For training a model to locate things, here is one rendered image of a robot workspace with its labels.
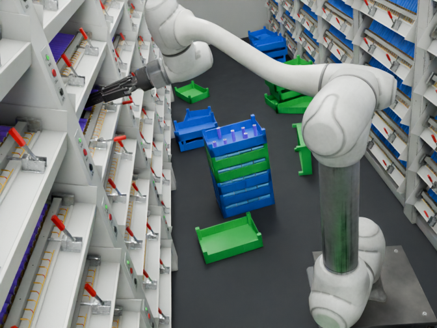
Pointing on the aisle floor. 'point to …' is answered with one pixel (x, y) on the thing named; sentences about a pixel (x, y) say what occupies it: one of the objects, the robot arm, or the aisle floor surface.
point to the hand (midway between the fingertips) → (93, 99)
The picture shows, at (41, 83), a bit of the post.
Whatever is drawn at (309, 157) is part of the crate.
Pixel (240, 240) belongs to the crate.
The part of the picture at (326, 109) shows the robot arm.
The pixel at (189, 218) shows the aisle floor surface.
